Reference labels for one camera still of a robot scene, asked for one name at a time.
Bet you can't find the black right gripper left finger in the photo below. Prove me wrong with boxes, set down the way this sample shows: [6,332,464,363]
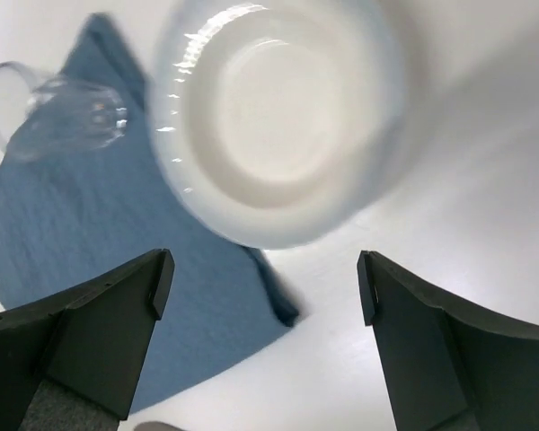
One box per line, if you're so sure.
[0,250,175,430]

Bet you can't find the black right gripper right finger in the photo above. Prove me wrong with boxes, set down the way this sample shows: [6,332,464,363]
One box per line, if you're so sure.
[357,251,539,430]

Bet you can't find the blue cloth napkin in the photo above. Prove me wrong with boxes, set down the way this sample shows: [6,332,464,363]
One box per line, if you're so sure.
[0,13,298,412]

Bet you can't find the clear plastic cup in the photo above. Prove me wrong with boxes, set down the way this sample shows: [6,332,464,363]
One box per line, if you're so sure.
[0,61,128,162]

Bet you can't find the white plate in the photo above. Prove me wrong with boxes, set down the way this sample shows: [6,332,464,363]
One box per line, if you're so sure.
[149,1,409,249]

